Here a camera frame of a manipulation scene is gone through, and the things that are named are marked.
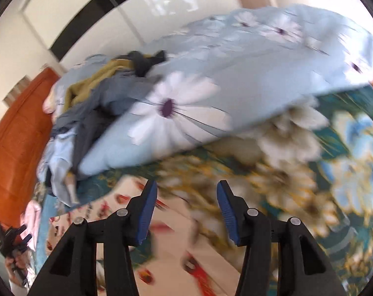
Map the cream car-print children's garment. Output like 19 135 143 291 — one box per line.
45 176 239 295

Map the person's left hand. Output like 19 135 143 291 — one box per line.
4 251 29 287

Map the folded pink floral blanket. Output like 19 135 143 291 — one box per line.
20 200 41 251

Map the orange wooden bed headboard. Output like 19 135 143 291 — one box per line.
0 68 59 226

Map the light blue shirt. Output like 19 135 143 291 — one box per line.
36 128 79 206

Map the teal floral bed blanket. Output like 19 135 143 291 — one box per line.
33 84 373 296

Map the olive green garment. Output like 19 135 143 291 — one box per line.
63 59 134 112

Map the dark grey garment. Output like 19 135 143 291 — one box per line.
51 50 167 174

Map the grey-blue daisy-print duvet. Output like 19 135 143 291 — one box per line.
56 5 373 176

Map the row of wall switches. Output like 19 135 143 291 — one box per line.
2 76 31 108

